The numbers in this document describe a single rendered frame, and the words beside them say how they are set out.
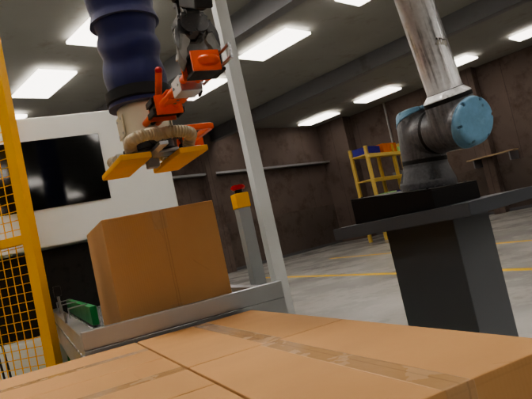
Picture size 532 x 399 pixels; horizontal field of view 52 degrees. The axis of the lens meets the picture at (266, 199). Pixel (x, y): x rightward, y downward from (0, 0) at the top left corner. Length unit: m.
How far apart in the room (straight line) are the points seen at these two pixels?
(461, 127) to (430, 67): 0.21
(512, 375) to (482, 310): 1.04
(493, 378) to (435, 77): 1.13
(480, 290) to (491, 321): 0.11
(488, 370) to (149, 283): 1.34
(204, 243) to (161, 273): 0.19
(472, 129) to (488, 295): 0.54
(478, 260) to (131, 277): 1.14
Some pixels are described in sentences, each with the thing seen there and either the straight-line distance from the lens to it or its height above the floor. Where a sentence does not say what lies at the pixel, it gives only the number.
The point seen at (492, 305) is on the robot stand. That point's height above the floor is 0.40.
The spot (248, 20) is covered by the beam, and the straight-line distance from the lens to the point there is 8.02.
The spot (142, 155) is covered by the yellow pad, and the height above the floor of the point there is 1.10.
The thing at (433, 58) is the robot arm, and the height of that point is 1.19.
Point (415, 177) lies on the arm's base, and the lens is 1.88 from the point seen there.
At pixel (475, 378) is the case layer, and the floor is 0.54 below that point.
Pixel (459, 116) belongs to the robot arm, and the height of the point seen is 1.00.
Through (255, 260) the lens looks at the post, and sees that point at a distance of 2.56.
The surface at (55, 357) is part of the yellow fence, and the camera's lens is 2.59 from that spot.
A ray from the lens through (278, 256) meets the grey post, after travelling 5.10.
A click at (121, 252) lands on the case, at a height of 0.83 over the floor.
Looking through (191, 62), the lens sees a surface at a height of 1.22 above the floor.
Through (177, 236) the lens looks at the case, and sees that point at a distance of 1.96.
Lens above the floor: 0.78
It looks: 4 degrees up
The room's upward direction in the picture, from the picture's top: 12 degrees counter-clockwise
